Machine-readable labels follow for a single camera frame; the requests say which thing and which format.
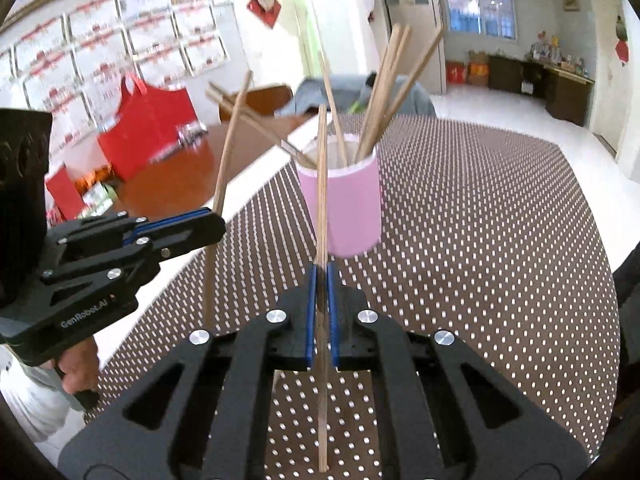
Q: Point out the orange cardboard box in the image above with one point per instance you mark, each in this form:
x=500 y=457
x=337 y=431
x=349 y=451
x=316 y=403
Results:
x=478 y=70

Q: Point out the brown polka dot tablecloth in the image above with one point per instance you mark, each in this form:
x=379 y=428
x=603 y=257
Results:
x=475 y=210

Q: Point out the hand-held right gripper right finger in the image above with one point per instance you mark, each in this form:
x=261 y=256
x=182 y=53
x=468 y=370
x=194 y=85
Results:
x=334 y=320

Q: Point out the green box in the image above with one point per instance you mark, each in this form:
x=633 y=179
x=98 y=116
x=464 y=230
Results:
x=100 y=200

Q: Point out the barred window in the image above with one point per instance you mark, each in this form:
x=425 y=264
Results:
x=480 y=5

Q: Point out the person's left hand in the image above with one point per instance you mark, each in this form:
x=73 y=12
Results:
x=80 y=370

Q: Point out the red cardboard box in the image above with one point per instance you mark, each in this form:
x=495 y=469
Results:
x=456 y=74

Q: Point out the pink cup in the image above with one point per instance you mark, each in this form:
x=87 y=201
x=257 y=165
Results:
x=350 y=210

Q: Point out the bunch of bamboo chopsticks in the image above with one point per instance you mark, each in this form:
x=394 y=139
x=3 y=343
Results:
x=379 y=95

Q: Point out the white green object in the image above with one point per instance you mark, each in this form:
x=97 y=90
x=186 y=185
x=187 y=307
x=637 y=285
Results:
x=361 y=105

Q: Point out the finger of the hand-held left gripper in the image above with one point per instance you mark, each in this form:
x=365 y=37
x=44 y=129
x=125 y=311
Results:
x=185 y=227
x=100 y=267

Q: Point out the wooden chair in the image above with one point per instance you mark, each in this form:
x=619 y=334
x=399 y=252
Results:
x=270 y=100

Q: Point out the red door decoration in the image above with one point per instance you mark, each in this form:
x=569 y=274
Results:
x=622 y=45

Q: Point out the row of small ornaments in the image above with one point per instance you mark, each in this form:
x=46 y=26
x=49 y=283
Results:
x=555 y=55

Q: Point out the white refrigerator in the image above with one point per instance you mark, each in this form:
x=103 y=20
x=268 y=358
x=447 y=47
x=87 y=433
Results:
x=425 y=60

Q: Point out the small red bag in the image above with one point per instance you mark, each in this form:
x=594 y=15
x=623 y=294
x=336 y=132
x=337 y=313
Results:
x=65 y=195

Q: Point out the light green curtain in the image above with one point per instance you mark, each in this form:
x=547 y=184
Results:
x=295 y=20

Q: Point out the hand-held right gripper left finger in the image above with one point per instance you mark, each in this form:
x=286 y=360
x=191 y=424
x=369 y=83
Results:
x=312 y=320

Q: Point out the white door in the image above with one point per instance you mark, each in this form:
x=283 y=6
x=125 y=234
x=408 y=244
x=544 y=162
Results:
x=607 y=85

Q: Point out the red hanging decoration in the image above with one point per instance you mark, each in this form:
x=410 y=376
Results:
x=265 y=5

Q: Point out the group of wall certificates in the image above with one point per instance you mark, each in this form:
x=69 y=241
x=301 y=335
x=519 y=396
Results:
x=150 y=35

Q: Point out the clear plastic packet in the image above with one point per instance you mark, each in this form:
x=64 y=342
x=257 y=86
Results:
x=190 y=135

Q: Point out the wooden chopstick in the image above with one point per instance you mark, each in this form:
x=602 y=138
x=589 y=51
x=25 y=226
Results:
x=322 y=185
x=230 y=145

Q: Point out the grey cloth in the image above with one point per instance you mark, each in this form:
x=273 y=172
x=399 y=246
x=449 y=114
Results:
x=410 y=100

